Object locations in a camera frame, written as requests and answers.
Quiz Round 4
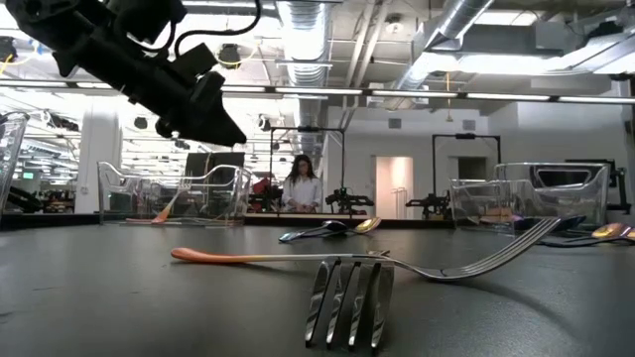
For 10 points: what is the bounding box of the black gantry frame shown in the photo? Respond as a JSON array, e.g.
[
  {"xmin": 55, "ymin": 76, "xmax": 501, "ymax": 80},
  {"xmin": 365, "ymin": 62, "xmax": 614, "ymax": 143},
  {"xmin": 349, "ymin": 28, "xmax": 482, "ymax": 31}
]
[
  {"xmin": 269, "ymin": 126, "xmax": 347, "ymax": 215},
  {"xmin": 431, "ymin": 132, "xmax": 502, "ymax": 199}
]

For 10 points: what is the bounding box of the black ceiling device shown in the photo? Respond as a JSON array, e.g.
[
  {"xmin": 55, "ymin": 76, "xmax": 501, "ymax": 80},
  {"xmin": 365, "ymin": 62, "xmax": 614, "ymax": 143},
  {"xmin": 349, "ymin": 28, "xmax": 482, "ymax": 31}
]
[{"xmin": 216, "ymin": 43, "xmax": 243, "ymax": 70}]

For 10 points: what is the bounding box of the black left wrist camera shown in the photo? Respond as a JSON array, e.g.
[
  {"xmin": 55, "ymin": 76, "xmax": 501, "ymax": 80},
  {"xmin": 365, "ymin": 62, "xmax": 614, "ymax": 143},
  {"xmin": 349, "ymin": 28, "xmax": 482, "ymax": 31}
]
[{"xmin": 106, "ymin": 0, "xmax": 189, "ymax": 45}]

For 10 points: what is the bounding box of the white door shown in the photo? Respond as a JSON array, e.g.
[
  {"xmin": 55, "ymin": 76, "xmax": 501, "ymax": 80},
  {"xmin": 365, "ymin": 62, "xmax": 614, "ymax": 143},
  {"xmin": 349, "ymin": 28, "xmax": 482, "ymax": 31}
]
[{"xmin": 374, "ymin": 156, "xmax": 416, "ymax": 220}]

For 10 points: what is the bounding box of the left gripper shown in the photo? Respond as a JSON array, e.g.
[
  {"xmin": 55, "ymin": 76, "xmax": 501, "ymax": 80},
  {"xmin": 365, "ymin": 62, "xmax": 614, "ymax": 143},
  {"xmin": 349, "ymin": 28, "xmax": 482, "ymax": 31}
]
[{"xmin": 52, "ymin": 29, "xmax": 248, "ymax": 148}]

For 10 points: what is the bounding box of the red equipment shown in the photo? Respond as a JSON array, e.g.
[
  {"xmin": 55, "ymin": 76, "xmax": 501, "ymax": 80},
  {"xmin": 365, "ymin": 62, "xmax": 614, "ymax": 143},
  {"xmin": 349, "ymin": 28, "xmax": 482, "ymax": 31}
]
[{"xmin": 250, "ymin": 177, "xmax": 273, "ymax": 212}]

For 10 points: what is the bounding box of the clear plastic bin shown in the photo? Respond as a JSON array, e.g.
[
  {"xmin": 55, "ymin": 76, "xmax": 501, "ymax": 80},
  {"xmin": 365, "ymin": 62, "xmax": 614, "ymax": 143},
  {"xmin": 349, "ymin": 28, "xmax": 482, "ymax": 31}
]
[
  {"xmin": 447, "ymin": 162, "xmax": 612, "ymax": 235},
  {"xmin": 96, "ymin": 161, "xmax": 253, "ymax": 228},
  {"xmin": 0, "ymin": 110, "xmax": 31, "ymax": 215}
]

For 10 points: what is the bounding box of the silver ceiling duct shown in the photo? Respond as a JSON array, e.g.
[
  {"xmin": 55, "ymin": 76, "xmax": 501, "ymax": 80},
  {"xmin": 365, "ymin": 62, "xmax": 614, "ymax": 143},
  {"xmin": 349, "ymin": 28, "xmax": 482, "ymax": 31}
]
[
  {"xmin": 391, "ymin": 0, "xmax": 497, "ymax": 108},
  {"xmin": 276, "ymin": 0, "xmax": 332, "ymax": 156}
]

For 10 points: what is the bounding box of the iridescent rainbow spoon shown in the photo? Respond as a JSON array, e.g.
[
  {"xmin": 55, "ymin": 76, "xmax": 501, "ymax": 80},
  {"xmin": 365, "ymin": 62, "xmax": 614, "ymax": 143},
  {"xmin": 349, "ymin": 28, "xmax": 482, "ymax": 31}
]
[
  {"xmin": 278, "ymin": 219, "xmax": 349, "ymax": 244},
  {"xmin": 342, "ymin": 216, "xmax": 383, "ymax": 235},
  {"xmin": 476, "ymin": 212, "xmax": 523, "ymax": 226},
  {"xmin": 537, "ymin": 221, "xmax": 635, "ymax": 249}
]

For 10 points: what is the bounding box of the person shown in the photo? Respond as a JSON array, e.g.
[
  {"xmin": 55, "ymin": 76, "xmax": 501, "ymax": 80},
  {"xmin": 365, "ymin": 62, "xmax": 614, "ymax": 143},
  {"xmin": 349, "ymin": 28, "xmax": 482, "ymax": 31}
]
[{"xmin": 281, "ymin": 154, "xmax": 324, "ymax": 214}]

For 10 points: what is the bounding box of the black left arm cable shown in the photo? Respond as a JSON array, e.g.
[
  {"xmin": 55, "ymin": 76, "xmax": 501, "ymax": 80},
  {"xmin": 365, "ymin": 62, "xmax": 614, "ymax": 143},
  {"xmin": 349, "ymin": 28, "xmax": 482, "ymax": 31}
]
[{"xmin": 173, "ymin": 0, "xmax": 263, "ymax": 59}]

